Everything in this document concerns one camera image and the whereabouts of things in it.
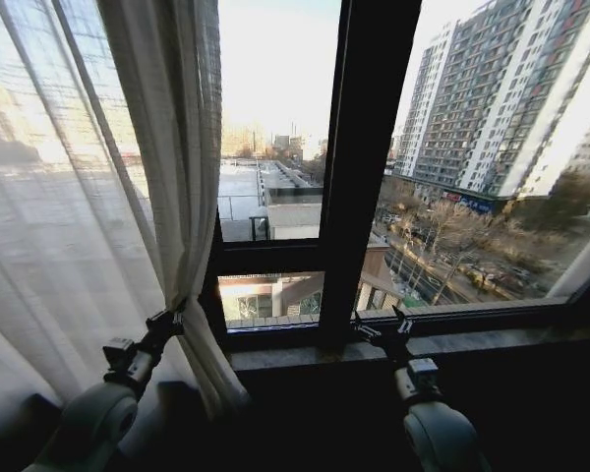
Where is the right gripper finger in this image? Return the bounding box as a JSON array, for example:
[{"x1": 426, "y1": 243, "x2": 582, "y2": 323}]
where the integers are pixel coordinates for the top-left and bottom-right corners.
[
  {"x1": 391, "y1": 304, "x2": 415, "y2": 335},
  {"x1": 350, "y1": 309, "x2": 384, "y2": 342}
]

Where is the sheer cream curtain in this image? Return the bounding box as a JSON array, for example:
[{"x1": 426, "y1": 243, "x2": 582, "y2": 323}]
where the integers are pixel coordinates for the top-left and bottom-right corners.
[
  {"x1": 0, "y1": 0, "x2": 250, "y2": 419},
  {"x1": 545, "y1": 194, "x2": 590, "y2": 300}
]

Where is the grey stone window sill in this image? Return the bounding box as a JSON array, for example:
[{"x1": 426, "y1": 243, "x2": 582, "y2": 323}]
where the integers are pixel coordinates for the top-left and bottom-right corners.
[{"x1": 228, "y1": 319, "x2": 590, "y2": 373}]

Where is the low flat-roofed building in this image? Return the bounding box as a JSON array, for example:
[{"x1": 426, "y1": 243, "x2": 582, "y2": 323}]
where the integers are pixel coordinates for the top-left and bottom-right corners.
[{"x1": 217, "y1": 157, "x2": 325, "y2": 242}]

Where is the tall apartment building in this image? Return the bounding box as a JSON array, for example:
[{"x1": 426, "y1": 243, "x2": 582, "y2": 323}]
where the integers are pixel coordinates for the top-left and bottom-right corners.
[{"x1": 391, "y1": 0, "x2": 590, "y2": 215}]

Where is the dark window frame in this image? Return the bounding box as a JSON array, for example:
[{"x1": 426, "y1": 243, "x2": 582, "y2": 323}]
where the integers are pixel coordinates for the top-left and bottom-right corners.
[{"x1": 200, "y1": 0, "x2": 590, "y2": 353}]

